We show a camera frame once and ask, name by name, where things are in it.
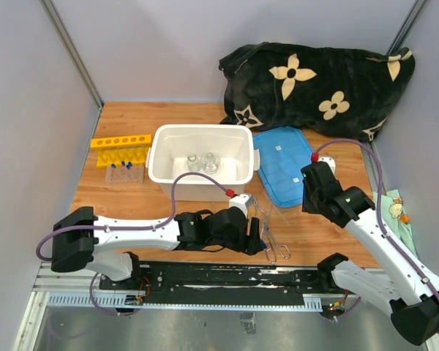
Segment metal crucible tongs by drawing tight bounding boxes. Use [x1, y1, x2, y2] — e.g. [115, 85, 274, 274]
[254, 199, 291, 265]

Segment glass flask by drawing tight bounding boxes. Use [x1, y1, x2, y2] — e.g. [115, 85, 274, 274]
[203, 152, 220, 174]

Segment small glass bottle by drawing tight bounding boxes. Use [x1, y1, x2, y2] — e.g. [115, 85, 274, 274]
[187, 154, 201, 173]

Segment white plastic bin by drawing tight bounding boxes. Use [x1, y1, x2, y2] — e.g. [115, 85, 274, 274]
[146, 124, 260, 202]

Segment clear plastic tube rack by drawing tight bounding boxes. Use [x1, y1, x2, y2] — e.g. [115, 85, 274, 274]
[105, 164, 145, 185]

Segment yellow test tube rack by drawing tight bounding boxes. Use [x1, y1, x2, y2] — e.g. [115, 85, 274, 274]
[90, 134, 152, 169]

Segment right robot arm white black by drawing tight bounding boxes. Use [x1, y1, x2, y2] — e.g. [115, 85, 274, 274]
[301, 161, 439, 346]

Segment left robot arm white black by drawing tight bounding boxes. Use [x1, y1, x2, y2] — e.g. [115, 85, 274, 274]
[50, 206, 264, 290]

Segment clear plastic dropper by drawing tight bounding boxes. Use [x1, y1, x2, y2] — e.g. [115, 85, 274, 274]
[263, 191, 290, 227]

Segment blue plastic tray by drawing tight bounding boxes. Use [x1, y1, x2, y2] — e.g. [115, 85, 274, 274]
[252, 127, 312, 208]

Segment green cloth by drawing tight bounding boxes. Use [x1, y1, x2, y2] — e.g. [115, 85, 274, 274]
[372, 189, 418, 257]

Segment black floral blanket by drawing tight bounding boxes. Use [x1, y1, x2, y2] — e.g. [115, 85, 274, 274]
[219, 42, 416, 142]

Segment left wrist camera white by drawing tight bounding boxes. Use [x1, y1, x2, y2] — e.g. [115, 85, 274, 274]
[225, 189, 255, 218]

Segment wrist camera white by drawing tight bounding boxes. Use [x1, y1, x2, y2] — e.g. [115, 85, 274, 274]
[225, 189, 255, 218]
[311, 153, 336, 175]

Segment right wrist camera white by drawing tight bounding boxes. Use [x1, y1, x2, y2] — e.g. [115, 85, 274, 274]
[311, 153, 336, 175]

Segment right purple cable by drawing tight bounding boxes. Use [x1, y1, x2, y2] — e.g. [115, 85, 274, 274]
[314, 137, 439, 326]

